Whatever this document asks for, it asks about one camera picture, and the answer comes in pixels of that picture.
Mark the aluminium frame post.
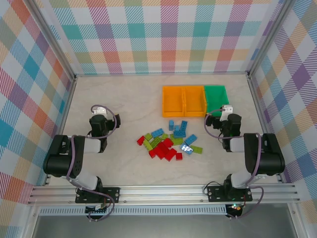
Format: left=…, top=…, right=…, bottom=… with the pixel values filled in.
left=246, top=0, right=299, bottom=80
left=31, top=0, right=77, bottom=81

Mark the light blue printed lego brick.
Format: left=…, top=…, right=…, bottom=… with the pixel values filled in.
left=179, top=143, right=194, bottom=156

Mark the orange plastic bin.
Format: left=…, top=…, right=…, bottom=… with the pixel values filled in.
left=162, top=86, right=186, bottom=118
left=183, top=86, right=208, bottom=117

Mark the grey metal sheet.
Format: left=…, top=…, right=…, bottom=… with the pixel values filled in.
left=32, top=215, right=298, bottom=238

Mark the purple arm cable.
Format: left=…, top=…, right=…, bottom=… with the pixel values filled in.
left=65, top=105, right=117, bottom=222
left=204, top=111, right=264, bottom=220

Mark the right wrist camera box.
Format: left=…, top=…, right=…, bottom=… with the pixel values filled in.
left=219, top=104, right=235, bottom=122

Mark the white slotted cable duct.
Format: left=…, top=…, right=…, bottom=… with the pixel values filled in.
left=39, top=207, right=228, bottom=217

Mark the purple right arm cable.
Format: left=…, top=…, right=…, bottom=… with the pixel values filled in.
left=204, top=111, right=264, bottom=220

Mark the aluminium side rail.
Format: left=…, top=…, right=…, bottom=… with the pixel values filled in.
left=44, top=75, right=77, bottom=186
left=247, top=74, right=284, bottom=184

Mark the green plastic bin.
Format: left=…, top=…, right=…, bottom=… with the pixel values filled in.
left=204, top=85, right=230, bottom=118

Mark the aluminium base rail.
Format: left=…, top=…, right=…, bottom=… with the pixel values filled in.
left=27, top=182, right=301, bottom=206

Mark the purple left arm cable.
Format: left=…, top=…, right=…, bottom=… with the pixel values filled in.
left=65, top=105, right=117, bottom=222

